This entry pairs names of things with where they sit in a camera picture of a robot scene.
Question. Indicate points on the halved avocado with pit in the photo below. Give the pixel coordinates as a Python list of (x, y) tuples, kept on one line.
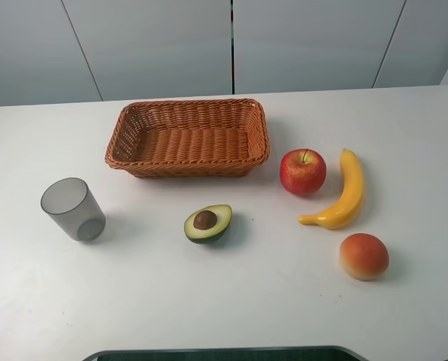
[(209, 224)]

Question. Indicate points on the brown wicker basket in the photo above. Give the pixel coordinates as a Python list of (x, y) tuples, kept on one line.
[(189, 138)]

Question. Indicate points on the red apple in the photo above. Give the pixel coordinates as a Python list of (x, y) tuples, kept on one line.
[(302, 172)]

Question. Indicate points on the yellow banana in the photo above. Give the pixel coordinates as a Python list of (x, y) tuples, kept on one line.
[(352, 198)]

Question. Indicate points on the grey translucent plastic cup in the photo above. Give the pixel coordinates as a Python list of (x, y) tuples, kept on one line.
[(71, 205)]

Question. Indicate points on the orange red peach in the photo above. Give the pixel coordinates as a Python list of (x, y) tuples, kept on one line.
[(363, 256)]

